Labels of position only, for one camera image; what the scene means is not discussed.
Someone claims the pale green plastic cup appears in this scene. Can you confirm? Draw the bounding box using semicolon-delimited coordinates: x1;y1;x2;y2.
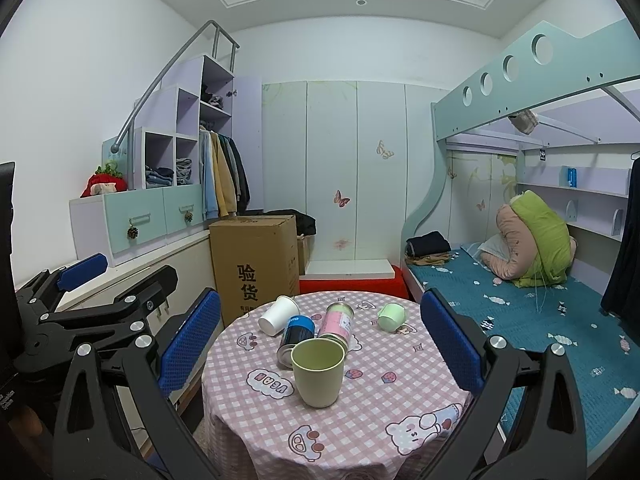
291;338;346;408

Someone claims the white paper cup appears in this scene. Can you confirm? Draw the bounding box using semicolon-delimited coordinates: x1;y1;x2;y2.
258;296;299;337

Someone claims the small mint green cup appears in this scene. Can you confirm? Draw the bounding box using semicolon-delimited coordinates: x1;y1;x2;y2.
378;302;407;333

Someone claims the white low cupboard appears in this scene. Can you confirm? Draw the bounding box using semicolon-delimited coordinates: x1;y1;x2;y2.
14;228;222;426

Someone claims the mint drawer cabinet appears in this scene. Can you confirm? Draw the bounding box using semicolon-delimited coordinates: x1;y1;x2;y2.
68;135;205;268

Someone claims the teal patterned bed mattress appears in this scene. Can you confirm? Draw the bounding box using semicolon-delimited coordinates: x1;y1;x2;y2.
407;250;639;455

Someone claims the red strawberry plush toy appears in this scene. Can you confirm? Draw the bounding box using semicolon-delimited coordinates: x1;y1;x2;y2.
81;159;128;197

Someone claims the pink checkered tablecloth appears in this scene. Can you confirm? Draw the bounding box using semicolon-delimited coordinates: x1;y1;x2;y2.
202;292;471;479

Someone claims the brown cardboard box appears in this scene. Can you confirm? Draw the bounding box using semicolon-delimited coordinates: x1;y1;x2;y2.
209;216;299;326

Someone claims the hanging clothes row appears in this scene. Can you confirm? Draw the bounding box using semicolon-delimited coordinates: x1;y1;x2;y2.
198;126;250;221

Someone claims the green and pink pillow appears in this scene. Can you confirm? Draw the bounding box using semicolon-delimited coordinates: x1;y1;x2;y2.
480;190;577;288

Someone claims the blue black tin can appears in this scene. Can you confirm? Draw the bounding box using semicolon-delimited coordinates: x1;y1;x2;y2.
277;315;316;370

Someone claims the grey metal stair handrail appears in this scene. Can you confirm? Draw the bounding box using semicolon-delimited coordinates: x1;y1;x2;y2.
109;19;241;155

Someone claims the folded dark clothes pile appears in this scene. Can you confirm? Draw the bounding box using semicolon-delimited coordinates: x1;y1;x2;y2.
405;231;451;266

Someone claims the lavender stair shelf unit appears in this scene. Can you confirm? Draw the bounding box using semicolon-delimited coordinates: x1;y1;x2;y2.
129;54;265;210

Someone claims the pink green tin can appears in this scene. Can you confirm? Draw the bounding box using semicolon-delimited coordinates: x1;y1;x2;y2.
318;302;355;352

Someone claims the red storage box white lid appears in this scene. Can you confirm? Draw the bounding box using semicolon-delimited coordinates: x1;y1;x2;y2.
299;259;410;299

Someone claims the white wardrobe with butterflies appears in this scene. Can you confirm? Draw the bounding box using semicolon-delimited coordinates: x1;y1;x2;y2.
262;81;445;264

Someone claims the mint bunk bed frame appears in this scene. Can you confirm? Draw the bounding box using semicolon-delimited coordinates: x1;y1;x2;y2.
399;16;640;466

